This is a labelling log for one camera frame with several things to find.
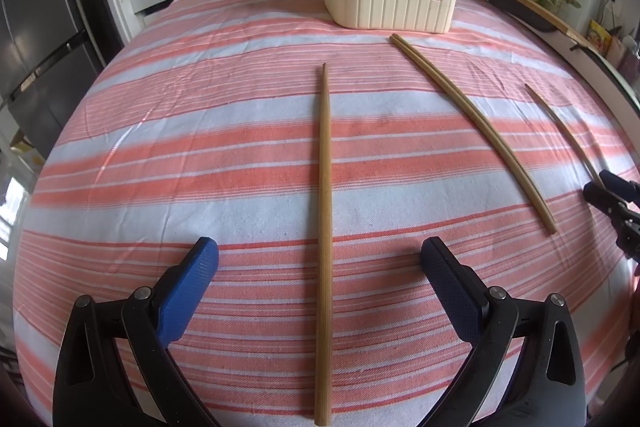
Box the wooden chopstick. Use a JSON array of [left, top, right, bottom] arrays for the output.
[[393, 33, 557, 234], [524, 83, 603, 185], [389, 36, 555, 236], [314, 63, 335, 426]]

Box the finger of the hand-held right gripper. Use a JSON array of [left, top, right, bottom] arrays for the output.
[[583, 183, 640, 260], [599, 170, 640, 208]]

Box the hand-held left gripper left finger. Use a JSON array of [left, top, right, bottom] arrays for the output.
[[52, 236, 221, 427]]

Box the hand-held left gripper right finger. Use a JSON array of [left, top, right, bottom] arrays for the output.
[[419, 236, 587, 427]]

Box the dark grey refrigerator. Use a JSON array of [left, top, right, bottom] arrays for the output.
[[0, 0, 108, 148]]

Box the pink white striped cloth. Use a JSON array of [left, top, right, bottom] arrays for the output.
[[12, 0, 640, 427]]

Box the yellow snack packet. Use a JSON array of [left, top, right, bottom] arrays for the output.
[[587, 21, 613, 56]]

